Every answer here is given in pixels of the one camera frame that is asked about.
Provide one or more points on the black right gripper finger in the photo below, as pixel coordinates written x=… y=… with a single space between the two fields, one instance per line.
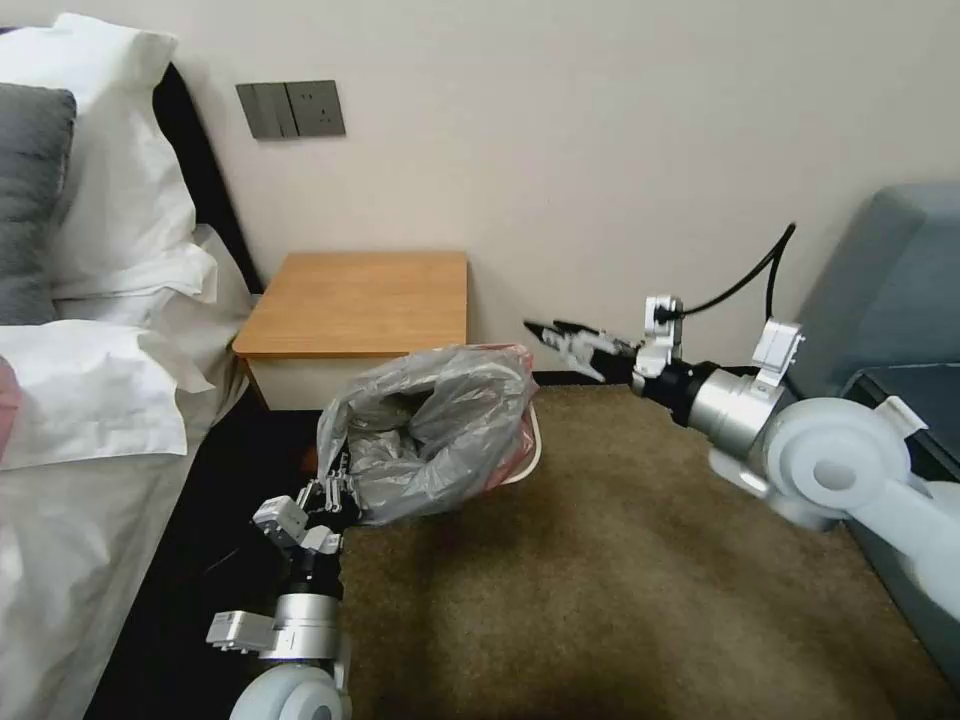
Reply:
x=570 y=330
x=581 y=360

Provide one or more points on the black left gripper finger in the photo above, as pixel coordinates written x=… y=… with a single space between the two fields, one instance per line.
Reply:
x=345 y=489
x=321 y=491

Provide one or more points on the grey plastic garbage bag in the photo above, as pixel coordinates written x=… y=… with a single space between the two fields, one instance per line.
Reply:
x=450 y=420

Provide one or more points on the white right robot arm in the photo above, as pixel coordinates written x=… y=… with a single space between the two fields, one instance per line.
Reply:
x=832 y=465

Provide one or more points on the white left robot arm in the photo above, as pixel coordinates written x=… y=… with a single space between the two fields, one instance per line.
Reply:
x=304 y=622

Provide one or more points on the pink trash can white rim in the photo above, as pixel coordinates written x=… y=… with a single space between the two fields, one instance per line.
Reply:
x=525 y=450

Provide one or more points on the black bed base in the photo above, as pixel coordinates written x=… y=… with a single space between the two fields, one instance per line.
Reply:
x=187 y=540

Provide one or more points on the wooden nightstand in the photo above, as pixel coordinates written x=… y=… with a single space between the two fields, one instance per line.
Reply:
x=360 y=300

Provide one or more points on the blue-grey sofa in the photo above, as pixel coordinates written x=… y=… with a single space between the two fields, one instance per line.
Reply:
x=885 y=292

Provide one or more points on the dark low table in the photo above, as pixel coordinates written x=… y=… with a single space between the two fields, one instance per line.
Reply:
x=907 y=394

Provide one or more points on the white bed sheet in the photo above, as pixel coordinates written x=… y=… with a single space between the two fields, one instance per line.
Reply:
x=67 y=570

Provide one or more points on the white folded duvet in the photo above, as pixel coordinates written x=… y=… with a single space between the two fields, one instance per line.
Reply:
x=82 y=390

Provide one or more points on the pink cloth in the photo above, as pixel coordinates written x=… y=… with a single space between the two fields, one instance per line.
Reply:
x=7 y=405

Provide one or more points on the black headboard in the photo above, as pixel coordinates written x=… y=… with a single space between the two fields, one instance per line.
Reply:
x=206 y=165

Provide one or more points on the large white pillow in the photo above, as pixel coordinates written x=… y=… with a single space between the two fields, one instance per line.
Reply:
x=112 y=172

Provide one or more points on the grey cushion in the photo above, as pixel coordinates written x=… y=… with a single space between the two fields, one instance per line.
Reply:
x=30 y=202

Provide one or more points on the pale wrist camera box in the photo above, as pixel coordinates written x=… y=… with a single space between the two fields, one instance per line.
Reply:
x=670 y=331
x=279 y=521

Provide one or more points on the grey wall switch panel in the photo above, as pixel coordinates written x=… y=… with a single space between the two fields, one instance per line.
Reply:
x=292 y=109

